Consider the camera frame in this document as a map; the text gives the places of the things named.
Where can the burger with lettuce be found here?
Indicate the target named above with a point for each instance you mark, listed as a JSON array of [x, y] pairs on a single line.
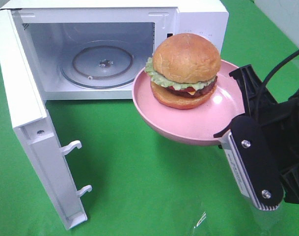
[[183, 71]]

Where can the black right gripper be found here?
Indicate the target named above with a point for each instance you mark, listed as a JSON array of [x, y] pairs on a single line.
[[278, 124]]

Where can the white microwave oven body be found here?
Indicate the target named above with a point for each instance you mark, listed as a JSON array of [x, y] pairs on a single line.
[[59, 25]]

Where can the glass microwave turntable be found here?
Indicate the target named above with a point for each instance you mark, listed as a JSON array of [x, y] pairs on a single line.
[[104, 64]]

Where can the pink round plate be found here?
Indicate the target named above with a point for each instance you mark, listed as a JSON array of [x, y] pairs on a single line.
[[195, 126]]

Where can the white microwave door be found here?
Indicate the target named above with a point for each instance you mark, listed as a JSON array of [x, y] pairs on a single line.
[[32, 123]]

